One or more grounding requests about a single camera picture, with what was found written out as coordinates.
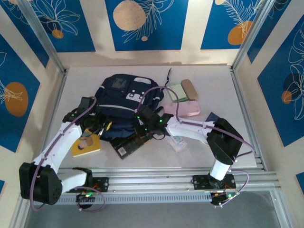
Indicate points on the black book gold print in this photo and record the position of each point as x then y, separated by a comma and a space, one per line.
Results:
128, 148

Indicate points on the navy blue student backpack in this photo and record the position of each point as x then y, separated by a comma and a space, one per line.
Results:
123, 99

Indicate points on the yellow cartoon cover book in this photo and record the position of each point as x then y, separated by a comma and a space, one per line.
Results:
88, 149

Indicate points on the blue white plastic packet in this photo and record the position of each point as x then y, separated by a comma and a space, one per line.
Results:
178, 143

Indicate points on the pink pencil case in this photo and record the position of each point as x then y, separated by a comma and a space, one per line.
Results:
187, 108

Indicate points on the tan glasses case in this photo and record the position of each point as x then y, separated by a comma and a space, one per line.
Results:
189, 89

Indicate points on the navy booklet yellow label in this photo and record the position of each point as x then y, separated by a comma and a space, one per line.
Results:
211, 116

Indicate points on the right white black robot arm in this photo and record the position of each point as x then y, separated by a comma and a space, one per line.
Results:
225, 142

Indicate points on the aluminium front rail frame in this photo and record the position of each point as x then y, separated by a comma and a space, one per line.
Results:
152, 183

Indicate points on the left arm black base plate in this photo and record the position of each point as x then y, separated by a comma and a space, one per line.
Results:
104, 184

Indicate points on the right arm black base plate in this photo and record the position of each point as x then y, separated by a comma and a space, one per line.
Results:
199, 183

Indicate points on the aluminium corner post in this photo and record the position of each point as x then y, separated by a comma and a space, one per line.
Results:
42, 35
251, 33

